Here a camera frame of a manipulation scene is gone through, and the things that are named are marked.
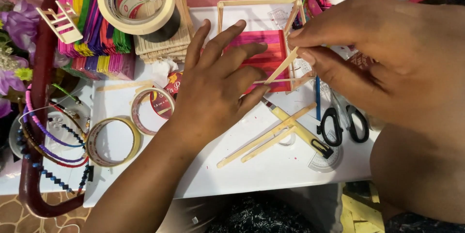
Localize person's right hand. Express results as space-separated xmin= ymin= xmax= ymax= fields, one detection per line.
xmin=287 ymin=0 xmax=465 ymax=133

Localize person's left hand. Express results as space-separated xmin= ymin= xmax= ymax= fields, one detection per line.
xmin=170 ymin=19 xmax=271 ymax=151

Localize plain wooden craft stick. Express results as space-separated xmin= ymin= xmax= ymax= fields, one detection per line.
xmin=264 ymin=46 xmax=301 ymax=85

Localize wooden stick house frame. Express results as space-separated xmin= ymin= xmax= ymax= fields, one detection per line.
xmin=217 ymin=0 xmax=317 ymax=94

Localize red tape wrapper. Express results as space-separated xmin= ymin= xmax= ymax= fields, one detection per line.
xmin=163 ymin=72 xmax=183 ymax=100

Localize red label double-sided tape roll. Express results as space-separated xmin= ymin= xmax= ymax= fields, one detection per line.
xmin=130 ymin=87 xmax=176 ymax=136

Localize crumpled white tissue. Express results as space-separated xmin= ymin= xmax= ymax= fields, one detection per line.
xmin=150 ymin=59 xmax=179 ymax=89

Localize stack of plain wooden sticks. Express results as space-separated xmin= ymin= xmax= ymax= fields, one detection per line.
xmin=132 ymin=0 xmax=195 ymax=64

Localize long joined wooden sticks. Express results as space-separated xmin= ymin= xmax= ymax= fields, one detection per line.
xmin=217 ymin=102 xmax=318 ymax=169

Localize blue pen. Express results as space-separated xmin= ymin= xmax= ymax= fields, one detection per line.
xmin=315 ymin=75 xmax=322 ymax=122

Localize pink red stick panel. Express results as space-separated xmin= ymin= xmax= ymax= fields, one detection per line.
xmin=222 ymin=30 xmax=292 ymax=94

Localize black tape roll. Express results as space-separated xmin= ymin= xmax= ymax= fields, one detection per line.
xmin=140 ymin=5 xmax=181 ymax=43

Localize short joined wooden sticks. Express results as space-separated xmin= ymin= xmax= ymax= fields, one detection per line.
xmin=240 ymin=126 xmax=298 ymax=163

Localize long wooden stick strip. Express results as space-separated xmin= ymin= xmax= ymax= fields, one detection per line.
xmin=95 ymin=80 xmax=155 ymax=93

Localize yellowish clear tape roll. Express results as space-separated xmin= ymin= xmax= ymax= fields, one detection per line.
xmin=85 ymin=117 xmax=142 ymax=168

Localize white foam board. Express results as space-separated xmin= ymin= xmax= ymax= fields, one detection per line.
xmin=83 ymin=6 xmax=380 ymax=208

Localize clear plastic ruler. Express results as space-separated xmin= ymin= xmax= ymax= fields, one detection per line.
xmin=268 ymin=7 xmax=291 ymax=32

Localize pile of flat coloured sticks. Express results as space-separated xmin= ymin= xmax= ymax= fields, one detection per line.
xmin=69 ymin=53 xmax=137 ymax=81

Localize yellow utility knife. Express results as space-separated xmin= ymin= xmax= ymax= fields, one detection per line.
xmin=261 ymin=98 xmax=334 ymax=160

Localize clear plastic protractor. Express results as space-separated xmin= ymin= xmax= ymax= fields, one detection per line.
xmin=307 ymin=131 xmax=344 ymax=173

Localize stack of upright coloured sticks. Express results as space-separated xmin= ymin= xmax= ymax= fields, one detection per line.
xmin=56 ymin=0 xmax=133 ymax=58

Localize person's dark patterned clothing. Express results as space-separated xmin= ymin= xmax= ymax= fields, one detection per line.
xmin=171 ymin=184 xmax=344 ymax=233

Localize large beige masking tape roll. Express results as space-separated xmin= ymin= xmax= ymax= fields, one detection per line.
xmin=97 ymin=0 xmax=177 ymax=36

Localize white plastic dish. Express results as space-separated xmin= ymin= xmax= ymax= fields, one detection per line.
xmin=9 ymin=109 xmax=91 ymax=161

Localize yellow paper scraps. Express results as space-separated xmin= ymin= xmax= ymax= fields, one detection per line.
xmin=340 ymin=181 xmax=386 ymax=233

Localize miniature wooden stick chair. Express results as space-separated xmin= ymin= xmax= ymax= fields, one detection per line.
xmin=36 ymin=0 xmax=84 ymax=44

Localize purple artificial flowers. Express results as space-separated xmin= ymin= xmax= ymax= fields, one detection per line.
xmin=0 ymin=0 xmax=41 ymax=118

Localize black handled scissors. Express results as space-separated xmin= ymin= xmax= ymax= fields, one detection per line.
xmin=316 ymin=91 xmax=370 ymax=147

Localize beaded necklaces bundle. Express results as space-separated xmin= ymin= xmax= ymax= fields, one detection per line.
xmin=16 ymin=83 xmax=94 ymax=195

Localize dark red curved frame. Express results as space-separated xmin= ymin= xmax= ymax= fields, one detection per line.
xmin=18 ymin=0 xmax=86 ymax=219

